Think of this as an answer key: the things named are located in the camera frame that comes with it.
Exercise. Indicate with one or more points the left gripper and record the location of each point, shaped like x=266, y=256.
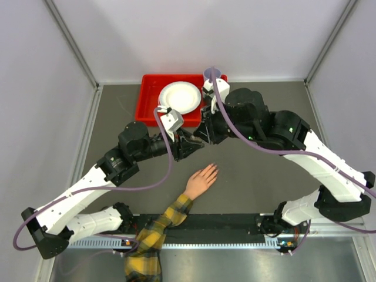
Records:
x=181, y=147

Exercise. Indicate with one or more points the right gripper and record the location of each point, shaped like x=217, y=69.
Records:
x=201, y=131

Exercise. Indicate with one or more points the glitter nail polish bottle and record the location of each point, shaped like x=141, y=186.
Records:
x=198, y=138

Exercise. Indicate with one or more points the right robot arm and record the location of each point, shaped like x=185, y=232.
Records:
x=241, y=113

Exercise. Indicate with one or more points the yellow plaid sleeve forearm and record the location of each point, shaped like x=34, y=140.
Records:
x=144, y=263

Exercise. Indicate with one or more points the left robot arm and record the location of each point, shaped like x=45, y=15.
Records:
x=60, y=223

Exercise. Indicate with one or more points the mannequin hand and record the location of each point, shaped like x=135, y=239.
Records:
x=201, y=181

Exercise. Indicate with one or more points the white paper plates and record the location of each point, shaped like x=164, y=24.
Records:
x=181, y=96

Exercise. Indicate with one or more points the lavender plastic cup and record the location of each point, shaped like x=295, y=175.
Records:
x=207, y=74

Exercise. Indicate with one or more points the red plastic tray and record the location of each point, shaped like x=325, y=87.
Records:
x=151, y=86

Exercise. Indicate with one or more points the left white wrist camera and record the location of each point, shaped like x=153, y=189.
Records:
x=170, y=118

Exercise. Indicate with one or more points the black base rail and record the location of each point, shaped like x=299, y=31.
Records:
x=218, y=222

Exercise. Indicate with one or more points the slotted cable duct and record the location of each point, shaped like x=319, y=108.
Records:
x=119, y=244

